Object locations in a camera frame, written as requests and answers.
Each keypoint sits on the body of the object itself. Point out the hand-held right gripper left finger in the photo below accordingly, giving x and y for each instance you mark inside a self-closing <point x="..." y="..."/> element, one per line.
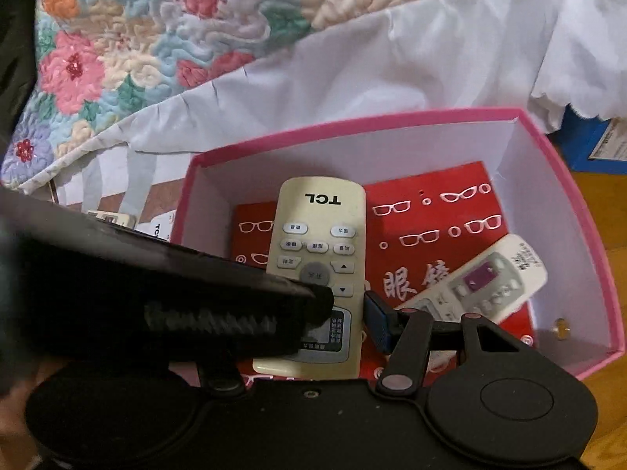
<point x="223" y="383"/>

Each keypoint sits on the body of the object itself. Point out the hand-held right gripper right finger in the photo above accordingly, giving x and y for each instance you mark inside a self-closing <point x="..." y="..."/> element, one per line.
<point x="378" y="320"/>

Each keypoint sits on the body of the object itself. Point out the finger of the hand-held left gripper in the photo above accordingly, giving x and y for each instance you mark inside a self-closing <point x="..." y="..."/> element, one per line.
<point x="196" y="298"/>

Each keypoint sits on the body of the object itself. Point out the white remote control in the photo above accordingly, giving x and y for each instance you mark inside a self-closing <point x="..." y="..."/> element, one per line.
<point x="111" y="219"/>

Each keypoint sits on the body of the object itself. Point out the cream remote control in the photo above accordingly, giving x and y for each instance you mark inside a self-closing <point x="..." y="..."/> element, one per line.
<point x="318" y="215"/>

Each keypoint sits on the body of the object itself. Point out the white remote with purple screen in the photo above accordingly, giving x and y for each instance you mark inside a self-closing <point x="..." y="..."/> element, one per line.
<point x="509" y="269"/>

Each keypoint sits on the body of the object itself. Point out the pink cardboard box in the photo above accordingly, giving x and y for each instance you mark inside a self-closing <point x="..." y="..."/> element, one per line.
<point x="588" y="235"/>

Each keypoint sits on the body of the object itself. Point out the red box with glasses print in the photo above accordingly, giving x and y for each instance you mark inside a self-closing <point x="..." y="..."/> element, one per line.
<point x="431" y="215"/>

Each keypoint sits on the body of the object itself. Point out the white bed skirt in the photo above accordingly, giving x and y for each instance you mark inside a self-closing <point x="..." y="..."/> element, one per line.
<point x="392" y="58"/>

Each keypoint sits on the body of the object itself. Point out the floral quilt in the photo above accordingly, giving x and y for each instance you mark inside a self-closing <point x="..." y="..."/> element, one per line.
<point x="147" y="34"/>

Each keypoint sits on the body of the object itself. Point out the blue cardboard box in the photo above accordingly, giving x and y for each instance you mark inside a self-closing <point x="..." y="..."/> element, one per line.
<point x="583" y="142"/>

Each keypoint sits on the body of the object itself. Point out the dark cloth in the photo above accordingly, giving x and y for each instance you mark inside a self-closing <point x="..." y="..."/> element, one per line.
<point x="14" y="58"/>

